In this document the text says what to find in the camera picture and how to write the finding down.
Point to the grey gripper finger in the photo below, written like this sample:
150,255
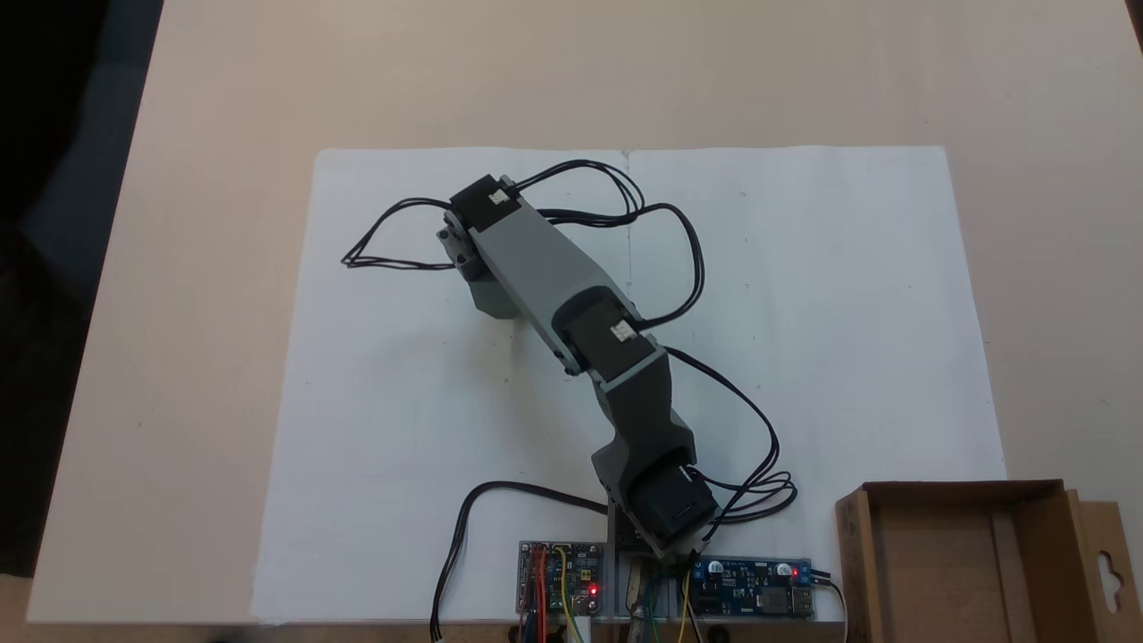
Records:
493,293

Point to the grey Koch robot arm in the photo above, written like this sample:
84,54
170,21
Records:
571,295

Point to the white paper sheet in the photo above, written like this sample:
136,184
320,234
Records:
384,402
804,313

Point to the blue circuit board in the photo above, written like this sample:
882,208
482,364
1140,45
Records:
750,588

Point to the brown cardboard box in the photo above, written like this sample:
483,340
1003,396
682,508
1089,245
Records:
964,572

